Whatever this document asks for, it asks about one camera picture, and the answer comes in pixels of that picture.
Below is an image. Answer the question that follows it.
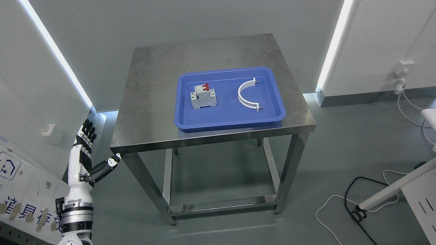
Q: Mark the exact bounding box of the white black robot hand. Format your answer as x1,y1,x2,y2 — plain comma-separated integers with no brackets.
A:
67,119,126,187

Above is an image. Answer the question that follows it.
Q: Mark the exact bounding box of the grey red circuit breaker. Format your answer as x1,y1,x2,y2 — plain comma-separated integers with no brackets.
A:
190,82,217,110

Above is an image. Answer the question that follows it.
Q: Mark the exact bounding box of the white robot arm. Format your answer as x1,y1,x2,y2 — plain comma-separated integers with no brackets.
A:
56,182,94,245

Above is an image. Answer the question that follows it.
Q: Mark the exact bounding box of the stainless steel table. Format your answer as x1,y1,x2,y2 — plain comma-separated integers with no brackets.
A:
110,33,316,225

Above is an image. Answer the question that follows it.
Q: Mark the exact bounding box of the blue plastic tray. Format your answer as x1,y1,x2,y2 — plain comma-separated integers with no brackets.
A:
173,66,286,132

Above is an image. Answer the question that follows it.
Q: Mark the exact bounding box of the white table leg with caster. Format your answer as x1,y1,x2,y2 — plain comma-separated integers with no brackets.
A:
351,158,436,222

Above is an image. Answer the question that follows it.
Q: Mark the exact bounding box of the white power adapter plug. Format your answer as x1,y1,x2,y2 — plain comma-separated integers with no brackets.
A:
394,78,406,96

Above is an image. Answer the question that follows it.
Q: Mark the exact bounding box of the white perforated cabinet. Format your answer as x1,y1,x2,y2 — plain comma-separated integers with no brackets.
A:
401,172,436,245

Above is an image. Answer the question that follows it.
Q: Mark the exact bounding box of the white marble table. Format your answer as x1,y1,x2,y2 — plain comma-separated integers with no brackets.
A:
421,109,436,131

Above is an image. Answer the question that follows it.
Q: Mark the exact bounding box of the white wall box left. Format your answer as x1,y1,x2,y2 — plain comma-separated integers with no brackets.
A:
42,124,57,137

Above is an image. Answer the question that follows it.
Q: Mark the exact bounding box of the white curved bracket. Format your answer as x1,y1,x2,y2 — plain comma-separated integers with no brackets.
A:
237,77,264,113

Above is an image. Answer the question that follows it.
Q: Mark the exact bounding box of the black cable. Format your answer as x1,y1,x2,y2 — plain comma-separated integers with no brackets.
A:
345,162,426,245

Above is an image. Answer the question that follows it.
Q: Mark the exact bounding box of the white wall socket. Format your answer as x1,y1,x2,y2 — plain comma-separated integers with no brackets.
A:
393,60,415,76

